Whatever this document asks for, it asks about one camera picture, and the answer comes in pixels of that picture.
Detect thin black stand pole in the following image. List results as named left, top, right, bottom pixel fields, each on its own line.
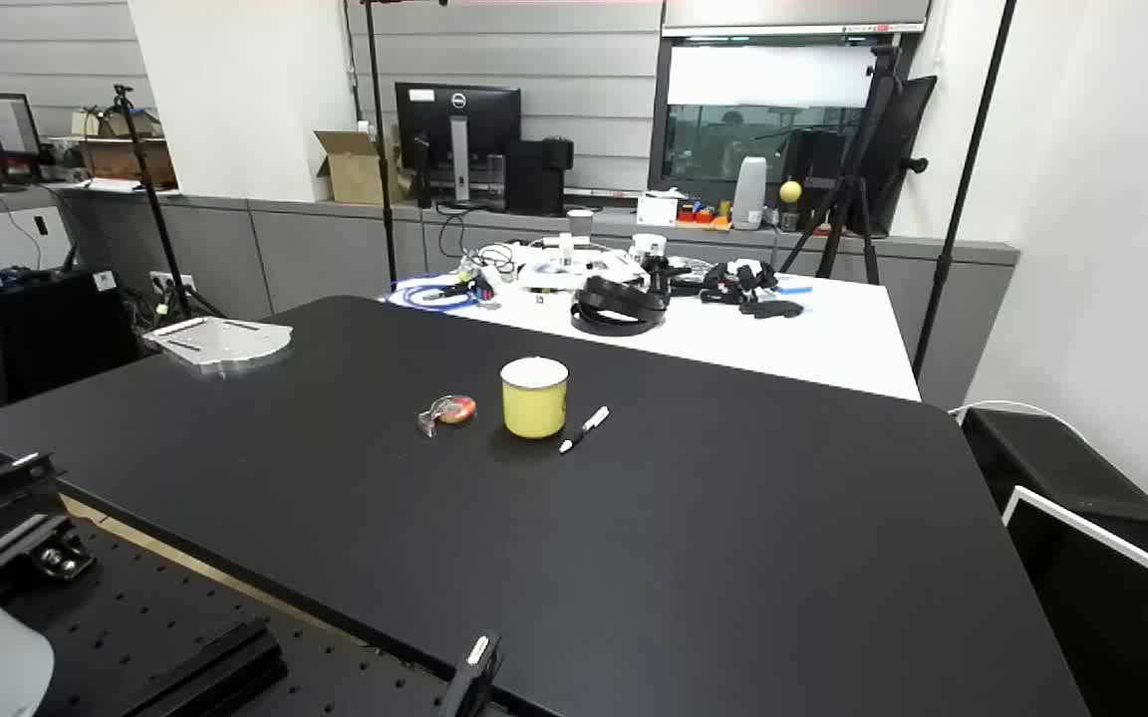
left=907, top=0, right=1026, bottom=383

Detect black perforated breadboard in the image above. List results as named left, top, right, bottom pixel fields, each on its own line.
left=0, top=515, right=525, bottom=717

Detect blue coiled cable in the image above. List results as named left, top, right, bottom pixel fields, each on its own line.
left=385, top=272, right=499, bottom=315

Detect black computer tower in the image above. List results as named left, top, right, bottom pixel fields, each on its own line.
left=502, top=134, right=576, bottom=221

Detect black and white pen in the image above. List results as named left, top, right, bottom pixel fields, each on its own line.
left=554, top=401, right=615, bottom=460

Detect black box stool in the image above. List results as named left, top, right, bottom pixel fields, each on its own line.
left=958, top=405, right=1148, bottom=562

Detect black game controllers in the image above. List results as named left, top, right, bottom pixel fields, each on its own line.
left=697, top=254, right=810, bottom=323

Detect black aluminium rail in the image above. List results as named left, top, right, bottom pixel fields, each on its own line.
left=0, top=452, right=94, bottom=591

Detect black round headset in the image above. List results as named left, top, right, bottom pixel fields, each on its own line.
left=564, top=272, right=672, bottom=340

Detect white table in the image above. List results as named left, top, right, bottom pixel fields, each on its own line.
left=385, top=245, right=926, bottom=405

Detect black clamp bracket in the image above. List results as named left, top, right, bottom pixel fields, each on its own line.
left=438, top=628, right=507, bottom=717

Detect brown wooden crate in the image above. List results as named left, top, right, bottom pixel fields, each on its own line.
left=74, top=134, right=180, bottom=191

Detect grey cabinet counter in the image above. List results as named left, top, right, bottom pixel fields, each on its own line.
left=46, top=183, right=1026, bottom=411

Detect yellow enamel mug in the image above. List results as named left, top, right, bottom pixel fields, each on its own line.
left=499, top=355, right=575, bottom=446

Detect white cylinder bottle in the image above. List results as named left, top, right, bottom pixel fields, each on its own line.
left=729, top=153, right=773, bottom=230

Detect black upright pole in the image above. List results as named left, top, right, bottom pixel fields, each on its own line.
left=360, top=0, right=401, bottom=296

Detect white framed black panel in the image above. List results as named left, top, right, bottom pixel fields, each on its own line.
left=1000, top=481, right=1148, bottom=717

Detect small red objects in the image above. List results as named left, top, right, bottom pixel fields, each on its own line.
left=683, top=198, right=739, bottom=230

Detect white electronics clutter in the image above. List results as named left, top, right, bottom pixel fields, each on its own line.
left=479, top=230, right=669, bottom=296

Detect black computer monitor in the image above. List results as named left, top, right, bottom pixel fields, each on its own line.
left=389, top=80, right=525, bottom=210

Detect silver metal plate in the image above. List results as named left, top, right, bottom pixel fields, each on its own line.
left=141, top=315, right=300, bottom=383

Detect small open cardboard box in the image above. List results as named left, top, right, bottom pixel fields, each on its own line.
left=309, top=126, right=414, bottom=210

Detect dark glass window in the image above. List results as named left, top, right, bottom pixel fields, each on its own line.
left=648, top=36, right=930, bottom=205

